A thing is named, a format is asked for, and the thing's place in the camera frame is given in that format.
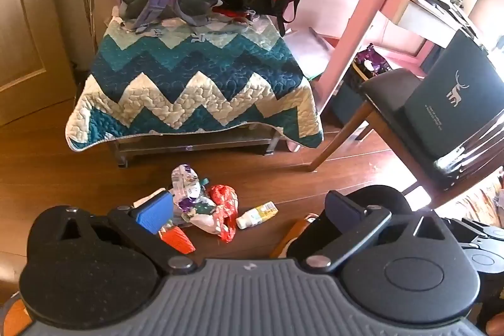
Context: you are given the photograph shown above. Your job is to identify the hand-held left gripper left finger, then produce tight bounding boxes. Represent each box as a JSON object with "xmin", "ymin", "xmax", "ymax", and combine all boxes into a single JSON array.
[{"xmin": 29, "ymin": 190, "xmax": 198, "ymax": 276}]

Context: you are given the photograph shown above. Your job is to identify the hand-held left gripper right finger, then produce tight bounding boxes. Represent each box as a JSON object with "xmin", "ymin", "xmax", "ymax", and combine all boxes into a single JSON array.
[{"xmin": 305, "ymin": 190, "xmax": 462, "ymax": 274}]

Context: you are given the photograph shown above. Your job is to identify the orange wrapper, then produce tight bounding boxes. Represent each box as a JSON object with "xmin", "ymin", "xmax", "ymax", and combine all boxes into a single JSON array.
[{"xmin": 158, "ymin": 226, "xmax": 196, "ymax": 255}]

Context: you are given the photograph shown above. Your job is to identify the silver purple wrapper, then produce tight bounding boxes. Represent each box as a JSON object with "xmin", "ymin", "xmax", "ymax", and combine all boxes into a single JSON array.
[{"xmin": 170, "ymin": 164, "xmax": 201, "ymax": 214}]

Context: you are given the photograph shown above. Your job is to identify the dark green wrapper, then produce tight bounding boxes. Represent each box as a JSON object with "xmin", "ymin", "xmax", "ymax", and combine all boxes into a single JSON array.
[{"xmin": 181, "ymin": 194, "xmax": 221, "ymax": 220}]

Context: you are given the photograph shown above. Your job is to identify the white plastic bag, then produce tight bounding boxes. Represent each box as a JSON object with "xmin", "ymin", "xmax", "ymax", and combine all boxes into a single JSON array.
[{"xmin": 191, "ymin": 212, "xmax": 225, "ymax": 234}]

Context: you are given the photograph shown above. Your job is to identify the red plastic bag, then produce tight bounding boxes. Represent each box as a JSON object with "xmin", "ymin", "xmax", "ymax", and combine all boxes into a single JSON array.
[{"xmin": 209, "ymin": 184, "xmax": 240, "ymax": 243}]

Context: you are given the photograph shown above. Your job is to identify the small white yellow bottle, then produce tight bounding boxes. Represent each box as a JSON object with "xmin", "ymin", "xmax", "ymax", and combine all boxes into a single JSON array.
[{"xmin": 235, "ymin": 201, "xmax": 278, "ymax": 230}]

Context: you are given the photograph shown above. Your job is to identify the low wooden bench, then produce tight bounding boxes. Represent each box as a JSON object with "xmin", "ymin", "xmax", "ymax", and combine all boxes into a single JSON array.
[{"xmin": 108, "ymin": 125, "xmax": 282, "ymax": 168}]

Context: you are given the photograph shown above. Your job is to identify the black storage box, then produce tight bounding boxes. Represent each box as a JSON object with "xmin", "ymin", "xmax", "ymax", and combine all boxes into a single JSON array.
[{"xmin": 329, "ymin": 78, "xmax": 371, "ymax": 126}]

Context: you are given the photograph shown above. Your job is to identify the dark wooden chair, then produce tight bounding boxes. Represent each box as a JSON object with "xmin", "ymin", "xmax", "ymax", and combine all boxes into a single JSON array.
[{"xmin": 307, "ymin": 31, "xmax": 504, "ymax": 211}]

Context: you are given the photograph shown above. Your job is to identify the dark deer-print bag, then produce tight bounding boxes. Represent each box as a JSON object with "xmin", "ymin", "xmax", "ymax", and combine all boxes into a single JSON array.
[{"xmin": 402, "ymin": 30, "xmax": 504, "ymax": 159}]

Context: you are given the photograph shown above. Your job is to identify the purple bag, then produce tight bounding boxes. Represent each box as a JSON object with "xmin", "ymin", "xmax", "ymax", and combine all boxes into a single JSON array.
[{"xmin": 352, "ymin": 43, "xmax": 390, "ymax": 79}]

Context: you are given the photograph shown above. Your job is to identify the zigzag quilted blanket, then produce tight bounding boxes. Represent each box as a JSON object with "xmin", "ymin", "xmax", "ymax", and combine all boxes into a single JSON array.
[{"xmin": 65, "ymin": 15, "xmax": 324, "ymax": 153}]

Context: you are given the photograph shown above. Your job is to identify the white folder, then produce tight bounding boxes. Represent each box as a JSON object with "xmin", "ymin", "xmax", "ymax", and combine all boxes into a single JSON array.
[{"xmin": 285, "ymin": 27, "xmax": 335, "ymax": 79}]

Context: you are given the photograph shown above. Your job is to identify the wooden door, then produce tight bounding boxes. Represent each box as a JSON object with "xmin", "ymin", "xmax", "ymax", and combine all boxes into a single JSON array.
[{"xmin": 0, "ymin": 0, "xmax": 75, "ymax": 128}]

